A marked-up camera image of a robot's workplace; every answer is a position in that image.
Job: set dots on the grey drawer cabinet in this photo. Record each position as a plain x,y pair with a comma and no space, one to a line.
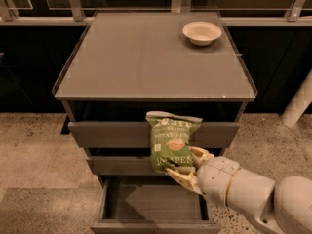
128,64

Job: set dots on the grey middle drawer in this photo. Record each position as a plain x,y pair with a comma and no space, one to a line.
121,166

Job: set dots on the grey top drawer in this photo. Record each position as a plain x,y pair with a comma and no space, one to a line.
94,134

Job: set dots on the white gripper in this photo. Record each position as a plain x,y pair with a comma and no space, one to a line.
216,175

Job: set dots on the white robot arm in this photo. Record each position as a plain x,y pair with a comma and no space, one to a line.
265,176

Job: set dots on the grey open bottom drawer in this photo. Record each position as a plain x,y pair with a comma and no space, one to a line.
151,205

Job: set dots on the metal window railing frame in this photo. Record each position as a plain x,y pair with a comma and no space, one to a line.
231,12

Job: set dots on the white paper bowl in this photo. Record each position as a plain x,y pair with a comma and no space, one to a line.
201,33

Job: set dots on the green jalapeno chip bag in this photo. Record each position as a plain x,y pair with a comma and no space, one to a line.
169,139

